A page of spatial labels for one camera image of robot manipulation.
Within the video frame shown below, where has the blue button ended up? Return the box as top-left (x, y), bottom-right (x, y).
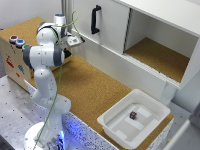
top-left (15, 38), bottom-right (26, 48)

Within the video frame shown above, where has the green button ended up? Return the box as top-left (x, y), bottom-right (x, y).
top-left (21, 43), bottom-right (31, 51)

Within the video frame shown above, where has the red button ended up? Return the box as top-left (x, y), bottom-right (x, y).
top-left (8, 34), bottom-right (19, 44)

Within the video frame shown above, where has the white cabinet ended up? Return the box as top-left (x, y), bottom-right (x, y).
top-left (61, 0), bottom-right (200, 107)

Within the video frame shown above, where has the purple block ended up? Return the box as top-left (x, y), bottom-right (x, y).
top-left (129, 111), bottom-right (138, 120)

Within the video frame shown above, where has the wooden drawer box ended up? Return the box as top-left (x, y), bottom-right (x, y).
top-left (0, 16), bottom-right (73, 93)

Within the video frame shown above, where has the white sliding door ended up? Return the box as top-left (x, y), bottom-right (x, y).
top-left (72, 0), bottom-right (131, 55)

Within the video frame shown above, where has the green cable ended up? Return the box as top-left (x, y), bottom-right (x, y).
top-left (32, 10), bottom-right (83, 150)

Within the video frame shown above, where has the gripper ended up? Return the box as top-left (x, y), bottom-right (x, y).
top-left (65, 32), bottom-right (86, 48)

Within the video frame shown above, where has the white plastic box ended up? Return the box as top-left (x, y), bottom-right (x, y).
top-left (96, 88), bottom-right (172, 150)

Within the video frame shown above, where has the black door handle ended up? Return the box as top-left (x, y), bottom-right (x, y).
top-left (90, 4), bottom-right (102, 36)

